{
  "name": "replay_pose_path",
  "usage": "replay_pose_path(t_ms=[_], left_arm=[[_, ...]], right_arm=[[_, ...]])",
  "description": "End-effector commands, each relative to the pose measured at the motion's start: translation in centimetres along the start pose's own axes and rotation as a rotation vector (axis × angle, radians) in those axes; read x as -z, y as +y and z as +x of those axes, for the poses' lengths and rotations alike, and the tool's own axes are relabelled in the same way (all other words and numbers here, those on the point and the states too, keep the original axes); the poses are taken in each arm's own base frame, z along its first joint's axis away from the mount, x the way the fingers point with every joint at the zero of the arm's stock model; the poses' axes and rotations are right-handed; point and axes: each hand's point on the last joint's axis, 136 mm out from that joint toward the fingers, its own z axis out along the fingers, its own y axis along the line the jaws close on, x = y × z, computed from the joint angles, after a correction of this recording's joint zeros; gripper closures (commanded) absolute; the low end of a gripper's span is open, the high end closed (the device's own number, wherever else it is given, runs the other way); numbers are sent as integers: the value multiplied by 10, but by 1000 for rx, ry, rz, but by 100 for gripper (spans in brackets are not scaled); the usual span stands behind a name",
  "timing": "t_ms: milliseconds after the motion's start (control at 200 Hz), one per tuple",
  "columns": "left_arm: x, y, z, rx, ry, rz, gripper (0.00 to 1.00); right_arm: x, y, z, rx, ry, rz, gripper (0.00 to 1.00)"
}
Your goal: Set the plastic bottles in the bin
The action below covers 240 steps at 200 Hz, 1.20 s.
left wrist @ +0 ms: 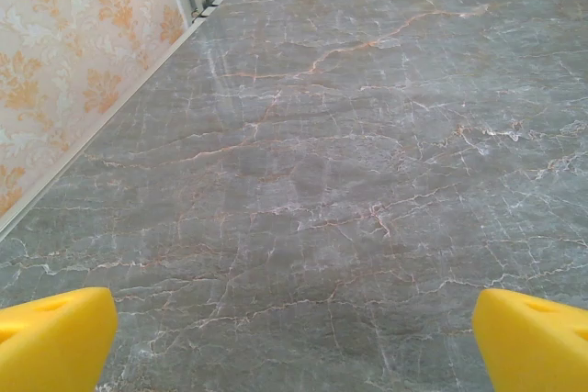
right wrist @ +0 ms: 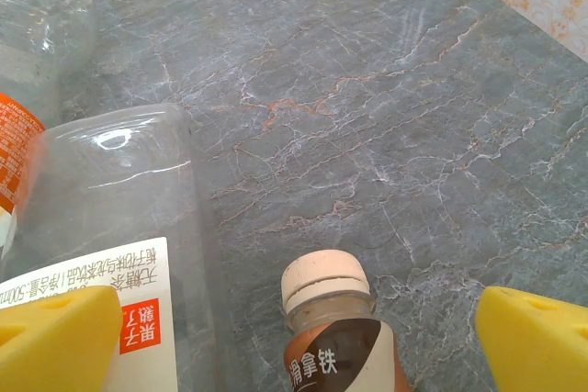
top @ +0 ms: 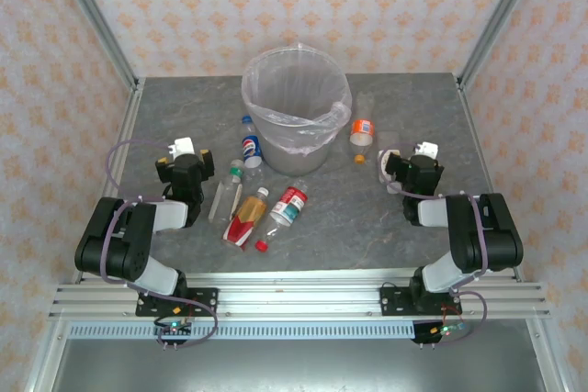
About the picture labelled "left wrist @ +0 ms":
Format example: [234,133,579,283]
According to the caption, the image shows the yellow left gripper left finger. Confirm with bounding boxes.
[0,286,119,392]

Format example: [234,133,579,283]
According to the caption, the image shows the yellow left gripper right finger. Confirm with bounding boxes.
[472,287,588,392]

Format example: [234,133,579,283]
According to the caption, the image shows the aluminium table side rail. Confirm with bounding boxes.
[0,0,227,242]

